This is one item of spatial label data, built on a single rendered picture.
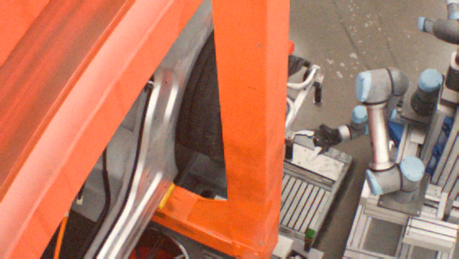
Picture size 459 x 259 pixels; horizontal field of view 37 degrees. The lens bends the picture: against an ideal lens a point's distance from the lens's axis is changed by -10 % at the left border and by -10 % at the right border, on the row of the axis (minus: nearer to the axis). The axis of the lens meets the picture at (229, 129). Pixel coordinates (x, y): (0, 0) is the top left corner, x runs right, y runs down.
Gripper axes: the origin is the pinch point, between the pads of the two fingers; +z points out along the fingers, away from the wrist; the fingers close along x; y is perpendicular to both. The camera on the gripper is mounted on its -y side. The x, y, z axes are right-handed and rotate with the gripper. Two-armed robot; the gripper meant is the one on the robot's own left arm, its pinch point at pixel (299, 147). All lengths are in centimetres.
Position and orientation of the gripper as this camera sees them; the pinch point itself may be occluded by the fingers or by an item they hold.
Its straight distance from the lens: 340.7
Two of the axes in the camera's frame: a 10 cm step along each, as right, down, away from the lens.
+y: 0.4, 5.2, 8.5
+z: -9.4, 3.0, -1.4
